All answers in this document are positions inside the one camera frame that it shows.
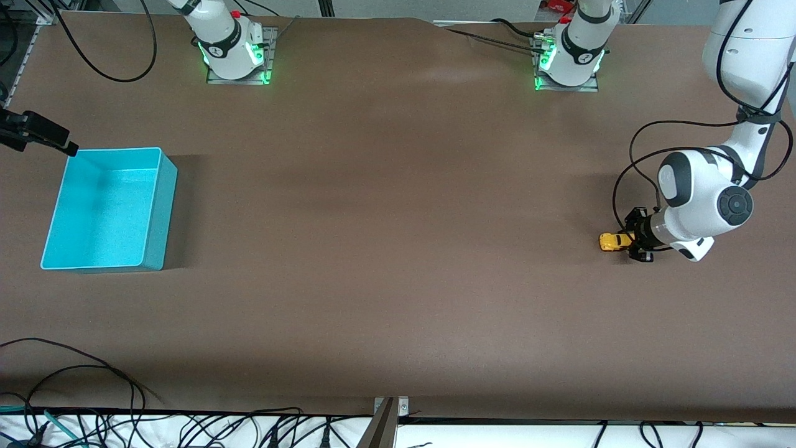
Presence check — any aluminium frame rail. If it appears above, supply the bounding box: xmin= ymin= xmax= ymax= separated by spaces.
xmin=12 ymin=0 xmax=63 ymax=69

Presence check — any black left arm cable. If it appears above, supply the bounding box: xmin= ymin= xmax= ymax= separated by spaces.
xmin=613 ymin=0 xmax=796 ymax=250

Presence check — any yellow beetle toy car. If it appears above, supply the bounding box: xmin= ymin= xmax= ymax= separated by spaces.
xmin=598 ymin=231 xmax=635 ymax=253

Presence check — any long black looped cable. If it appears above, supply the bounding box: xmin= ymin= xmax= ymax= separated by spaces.
xmin=0 ymin=338 xmax=164 ymax=414

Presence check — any turquoise plastic bin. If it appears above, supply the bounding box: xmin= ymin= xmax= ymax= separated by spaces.
xmin=40 ymin=147 xmax=178 ymax=273

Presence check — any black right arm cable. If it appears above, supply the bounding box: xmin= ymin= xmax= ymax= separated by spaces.
xmin=55 ymin=0 xmax=157 ymax=83

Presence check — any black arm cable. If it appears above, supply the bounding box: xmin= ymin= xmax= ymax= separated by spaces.
xmin=55 ymin=0 xmax=157 ymax=83
xmin=613 ymin=0 xmax=796 ymax=250

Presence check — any teal cable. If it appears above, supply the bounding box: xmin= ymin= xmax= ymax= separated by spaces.
xmin=0 ymin=404 xmax=85 ymax=448

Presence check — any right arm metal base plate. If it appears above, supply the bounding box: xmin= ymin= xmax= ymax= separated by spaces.
xmin=206 ymin=26 xmax=277 ymax=86

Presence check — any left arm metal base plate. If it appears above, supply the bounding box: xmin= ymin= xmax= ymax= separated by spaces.
xmin=534 ymin=34 xmax=601 ymax=93

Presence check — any black base cable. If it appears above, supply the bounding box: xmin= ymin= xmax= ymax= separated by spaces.
xmin=490 ymin=17 xmax=548 ymax=39
xmin=445 ymin=27 xmax=542 ymax=57

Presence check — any brown table cover sheet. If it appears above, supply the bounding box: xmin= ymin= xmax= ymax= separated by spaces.
xmin=0 ymin=14 xmax=796 ymax=424

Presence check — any grey metal bar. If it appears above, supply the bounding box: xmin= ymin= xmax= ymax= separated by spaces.
xmin=356 ymin=398 xmax=399 ymax=448

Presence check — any short black looped cable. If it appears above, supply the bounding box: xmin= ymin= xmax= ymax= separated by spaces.
xmin=25 ymin=364 xmax=137 ymax=414

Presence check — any silver metal bracket plate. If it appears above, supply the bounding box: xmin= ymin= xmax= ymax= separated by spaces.
xmin=373 ymin=396 xmax=410 ymax=418

